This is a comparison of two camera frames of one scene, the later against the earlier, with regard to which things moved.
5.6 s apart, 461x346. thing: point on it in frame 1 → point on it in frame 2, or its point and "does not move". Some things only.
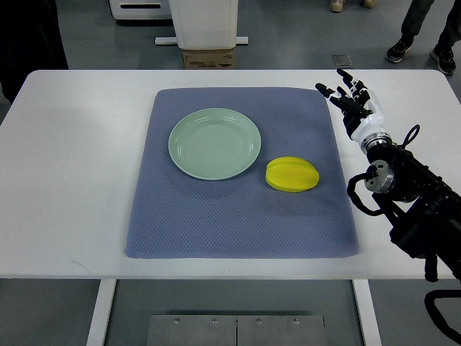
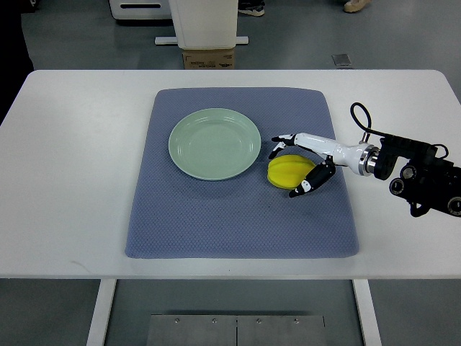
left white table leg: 106,291 does not move
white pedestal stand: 204,24 does not move
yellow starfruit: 292,174 does not move
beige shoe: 336,6 → 354,6
